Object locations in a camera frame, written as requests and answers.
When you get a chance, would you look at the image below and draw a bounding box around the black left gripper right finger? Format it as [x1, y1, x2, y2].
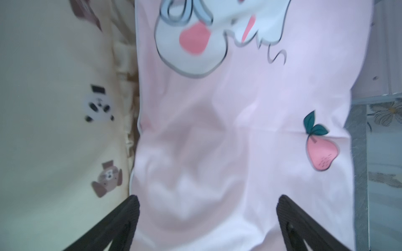
[276, 195, 349, 251]

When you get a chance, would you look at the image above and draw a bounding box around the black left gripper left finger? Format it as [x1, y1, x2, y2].
[66, 195, 140, 251]

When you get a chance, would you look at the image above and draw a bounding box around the cream animal print pillow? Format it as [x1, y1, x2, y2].
[1, 1, 130, 251]

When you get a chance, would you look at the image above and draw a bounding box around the pink strawberry pillow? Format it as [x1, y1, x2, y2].
[130, 1, 373, 251]

